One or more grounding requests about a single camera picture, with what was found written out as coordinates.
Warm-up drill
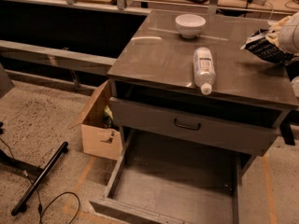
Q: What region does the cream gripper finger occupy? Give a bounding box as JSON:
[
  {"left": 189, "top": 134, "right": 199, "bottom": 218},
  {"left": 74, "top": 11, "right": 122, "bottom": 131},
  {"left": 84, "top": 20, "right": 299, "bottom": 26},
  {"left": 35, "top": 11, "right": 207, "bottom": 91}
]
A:
[
  {"left": 265, "top": 30, "right": 280, "bottom": 48},
  {"left": 269, "top": 16, "right": 291, "bottom": 32}
]

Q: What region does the blue chip bag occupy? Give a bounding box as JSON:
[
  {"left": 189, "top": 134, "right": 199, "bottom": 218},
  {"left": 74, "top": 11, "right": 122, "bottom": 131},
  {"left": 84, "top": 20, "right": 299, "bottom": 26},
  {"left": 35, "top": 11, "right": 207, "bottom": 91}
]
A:
[{"left": 241, "top": 29, "right": 299, "bottom": 66}]

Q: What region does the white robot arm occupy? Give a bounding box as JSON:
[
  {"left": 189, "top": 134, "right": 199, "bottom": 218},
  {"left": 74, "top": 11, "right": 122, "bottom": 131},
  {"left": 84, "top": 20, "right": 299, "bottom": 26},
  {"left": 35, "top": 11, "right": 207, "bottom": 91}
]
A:
[{"left": 265, "top": 12, "right": 299, "bottom": 54}]

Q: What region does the grey drawer cabinet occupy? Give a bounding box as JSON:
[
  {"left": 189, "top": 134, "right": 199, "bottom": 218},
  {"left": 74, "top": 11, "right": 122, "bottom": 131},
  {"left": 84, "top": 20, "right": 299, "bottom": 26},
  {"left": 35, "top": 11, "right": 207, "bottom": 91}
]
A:
[{"left": 108, "top": 11, "right": 298, "bottom": 161}]

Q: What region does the open grey middle drawer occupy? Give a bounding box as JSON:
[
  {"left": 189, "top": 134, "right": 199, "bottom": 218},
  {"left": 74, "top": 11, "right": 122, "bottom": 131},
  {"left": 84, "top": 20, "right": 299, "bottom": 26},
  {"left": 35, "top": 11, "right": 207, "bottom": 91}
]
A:
[{"left": 91, "top": 130, "right": 242, "bottom": 224}]

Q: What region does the clear plastic water bottle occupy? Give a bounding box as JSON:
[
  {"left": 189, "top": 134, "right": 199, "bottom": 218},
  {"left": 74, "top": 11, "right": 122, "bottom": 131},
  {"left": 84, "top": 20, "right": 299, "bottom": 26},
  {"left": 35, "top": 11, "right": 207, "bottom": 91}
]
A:
[{"left": 193, "top": 48, "right": 216, "bottom": 95}]

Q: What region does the white ceramic bowl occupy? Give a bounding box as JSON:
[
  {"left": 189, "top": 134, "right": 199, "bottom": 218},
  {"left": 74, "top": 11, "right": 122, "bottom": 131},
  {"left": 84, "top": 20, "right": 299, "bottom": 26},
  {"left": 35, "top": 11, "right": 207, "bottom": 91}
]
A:
[{"left": 175, "top": 14, "right": 206, "bottom": 38}]

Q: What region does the green packet in box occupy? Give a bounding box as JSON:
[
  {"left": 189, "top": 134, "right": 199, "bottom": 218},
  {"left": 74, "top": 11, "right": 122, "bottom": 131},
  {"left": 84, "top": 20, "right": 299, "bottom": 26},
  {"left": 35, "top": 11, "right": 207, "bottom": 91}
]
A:
[{"left": 103, "top": 105, "right": 114, "bottom": 128}]

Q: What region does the brown cardboard box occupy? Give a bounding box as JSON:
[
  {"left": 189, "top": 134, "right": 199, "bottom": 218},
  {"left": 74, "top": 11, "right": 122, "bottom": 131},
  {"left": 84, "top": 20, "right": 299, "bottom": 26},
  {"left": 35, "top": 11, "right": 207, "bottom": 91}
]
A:
[{"left": 69, "top": 81, "right": 122, "bottom": 160}]

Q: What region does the black metal stand leg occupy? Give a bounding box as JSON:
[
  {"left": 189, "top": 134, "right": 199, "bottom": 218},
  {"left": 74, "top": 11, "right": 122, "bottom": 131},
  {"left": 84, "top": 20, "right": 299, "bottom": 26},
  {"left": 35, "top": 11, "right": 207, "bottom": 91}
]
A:
[{"left": 11, "top": 142, "right": 68, "bottom": 217}]

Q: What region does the grey upper drawer with handle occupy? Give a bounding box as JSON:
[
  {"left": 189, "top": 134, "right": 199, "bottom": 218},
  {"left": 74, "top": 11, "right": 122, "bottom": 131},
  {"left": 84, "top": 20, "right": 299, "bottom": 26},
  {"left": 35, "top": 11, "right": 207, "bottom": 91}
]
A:
[{"left": 109, "top": 97, "right": 278, "bottom": 156}]

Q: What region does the grey metal rail beam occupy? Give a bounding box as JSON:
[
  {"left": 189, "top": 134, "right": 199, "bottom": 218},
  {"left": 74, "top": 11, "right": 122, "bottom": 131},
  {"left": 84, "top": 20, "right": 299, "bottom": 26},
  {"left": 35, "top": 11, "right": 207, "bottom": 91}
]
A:
[{"left": 0, "top": 40, "right": 116, "bottom": 76}]

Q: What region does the black floor cable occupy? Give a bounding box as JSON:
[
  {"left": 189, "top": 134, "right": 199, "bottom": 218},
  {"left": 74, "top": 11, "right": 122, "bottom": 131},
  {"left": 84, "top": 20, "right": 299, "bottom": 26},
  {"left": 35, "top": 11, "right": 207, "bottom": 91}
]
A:
[{"left": 0, "top": 137, "right": 81, "bottom": 224}]

